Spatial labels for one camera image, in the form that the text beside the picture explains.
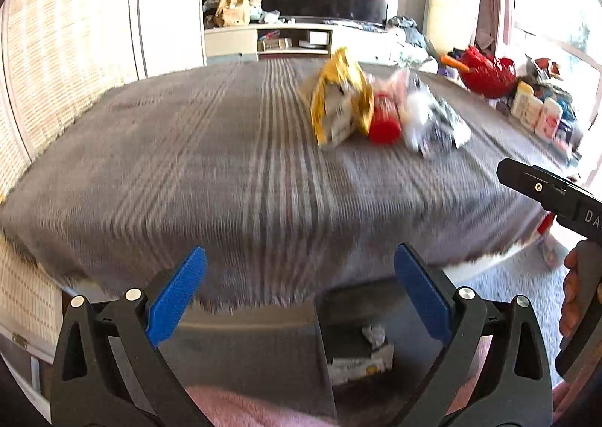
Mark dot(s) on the grey plaid blanket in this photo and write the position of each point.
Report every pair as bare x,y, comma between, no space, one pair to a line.
188,173

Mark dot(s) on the beige television cabinet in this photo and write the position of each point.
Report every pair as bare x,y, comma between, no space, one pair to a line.
230,41

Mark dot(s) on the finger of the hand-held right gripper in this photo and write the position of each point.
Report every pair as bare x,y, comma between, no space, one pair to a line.
526,180

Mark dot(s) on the red plastic basket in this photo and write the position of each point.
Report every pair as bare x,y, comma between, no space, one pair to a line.
489,74

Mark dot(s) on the woven panel door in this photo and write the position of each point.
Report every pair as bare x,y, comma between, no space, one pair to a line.
61,55

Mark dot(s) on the woven bed base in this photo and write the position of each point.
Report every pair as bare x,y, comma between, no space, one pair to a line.
26,300

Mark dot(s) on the red capped bottle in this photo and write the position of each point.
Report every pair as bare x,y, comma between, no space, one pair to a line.
384,123

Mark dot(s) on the white and yellow packet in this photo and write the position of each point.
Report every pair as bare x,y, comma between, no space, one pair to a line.
362,363

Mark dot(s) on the white paper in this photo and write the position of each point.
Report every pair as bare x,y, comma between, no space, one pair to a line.
374,335

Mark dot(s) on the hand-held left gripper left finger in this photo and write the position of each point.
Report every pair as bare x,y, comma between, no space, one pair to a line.
176,295

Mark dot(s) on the grey shaggy rug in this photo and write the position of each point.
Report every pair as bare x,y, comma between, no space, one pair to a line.
508,304

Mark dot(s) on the black trash bin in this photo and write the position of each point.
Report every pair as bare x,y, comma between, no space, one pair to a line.
348,314

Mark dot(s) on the pile of grey clothes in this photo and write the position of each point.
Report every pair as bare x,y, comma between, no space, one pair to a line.
414,41

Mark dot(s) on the tan plush toy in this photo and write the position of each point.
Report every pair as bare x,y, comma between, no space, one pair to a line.
233,8

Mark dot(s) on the pink fleece robe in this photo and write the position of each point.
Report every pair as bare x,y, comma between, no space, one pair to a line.
263,408

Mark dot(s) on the cream lotion bottle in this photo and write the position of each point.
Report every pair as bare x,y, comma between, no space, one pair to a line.
521,100

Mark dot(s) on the person's right hand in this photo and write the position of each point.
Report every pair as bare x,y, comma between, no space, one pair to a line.
570,286

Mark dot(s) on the yellow snack bag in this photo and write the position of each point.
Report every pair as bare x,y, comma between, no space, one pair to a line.
336,98

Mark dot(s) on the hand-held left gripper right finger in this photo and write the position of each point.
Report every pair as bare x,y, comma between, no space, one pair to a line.
423,290

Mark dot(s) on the small white device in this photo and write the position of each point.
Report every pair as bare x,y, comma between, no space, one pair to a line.
317,39

